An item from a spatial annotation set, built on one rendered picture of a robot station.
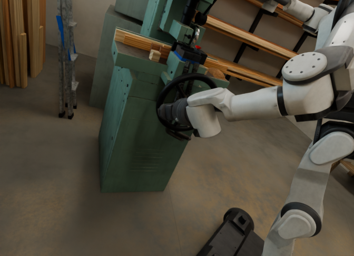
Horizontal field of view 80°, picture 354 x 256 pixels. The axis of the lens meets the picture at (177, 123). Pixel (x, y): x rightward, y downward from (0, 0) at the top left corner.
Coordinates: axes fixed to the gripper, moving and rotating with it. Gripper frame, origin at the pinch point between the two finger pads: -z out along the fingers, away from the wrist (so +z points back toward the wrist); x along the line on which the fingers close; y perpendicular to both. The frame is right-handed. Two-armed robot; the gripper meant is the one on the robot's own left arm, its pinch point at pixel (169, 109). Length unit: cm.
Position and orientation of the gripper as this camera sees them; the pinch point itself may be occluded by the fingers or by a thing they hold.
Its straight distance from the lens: 80.2
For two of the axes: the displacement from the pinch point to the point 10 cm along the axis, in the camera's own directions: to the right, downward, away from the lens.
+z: 4.4, 1.0, -8.9
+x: 8.9, -1.7, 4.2
